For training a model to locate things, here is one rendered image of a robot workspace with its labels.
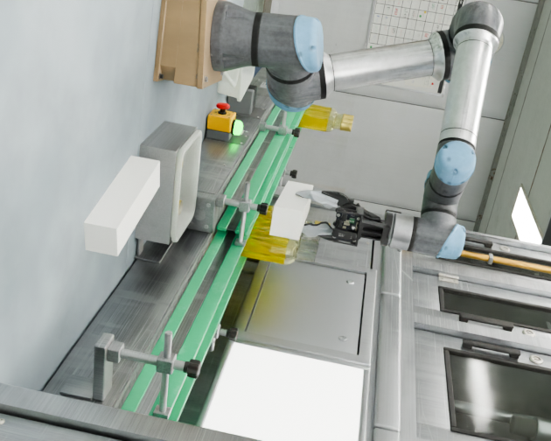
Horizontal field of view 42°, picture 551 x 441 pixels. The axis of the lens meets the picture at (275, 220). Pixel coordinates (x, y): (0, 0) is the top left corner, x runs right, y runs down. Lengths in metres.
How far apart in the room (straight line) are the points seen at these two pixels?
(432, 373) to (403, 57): 0.76
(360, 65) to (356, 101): 6.11
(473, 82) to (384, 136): 6.38
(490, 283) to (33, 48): 1.64
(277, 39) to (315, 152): 6.49
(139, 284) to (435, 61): 0.84
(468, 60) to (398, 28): 6.05
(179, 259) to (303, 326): 0.37
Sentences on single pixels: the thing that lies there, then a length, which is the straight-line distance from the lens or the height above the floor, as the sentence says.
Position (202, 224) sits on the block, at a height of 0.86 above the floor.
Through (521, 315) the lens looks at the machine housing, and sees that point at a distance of 2.20.
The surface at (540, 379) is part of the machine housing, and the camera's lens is 1.95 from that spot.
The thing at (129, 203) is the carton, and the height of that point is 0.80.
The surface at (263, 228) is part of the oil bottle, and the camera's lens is 1.89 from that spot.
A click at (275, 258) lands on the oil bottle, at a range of 1.85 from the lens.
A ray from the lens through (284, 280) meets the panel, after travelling 1.98.
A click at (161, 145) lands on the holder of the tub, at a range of 1.52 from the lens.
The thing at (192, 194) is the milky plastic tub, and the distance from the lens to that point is 1.70.
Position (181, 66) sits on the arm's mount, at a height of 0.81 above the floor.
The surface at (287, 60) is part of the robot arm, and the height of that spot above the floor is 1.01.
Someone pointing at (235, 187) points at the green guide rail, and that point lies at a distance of 1.84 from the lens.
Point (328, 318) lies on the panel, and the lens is 1.85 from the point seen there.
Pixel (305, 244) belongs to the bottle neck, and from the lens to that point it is 1.90.
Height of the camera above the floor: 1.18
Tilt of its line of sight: 5 degrees down
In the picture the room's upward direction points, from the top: 101 degrees clockwise
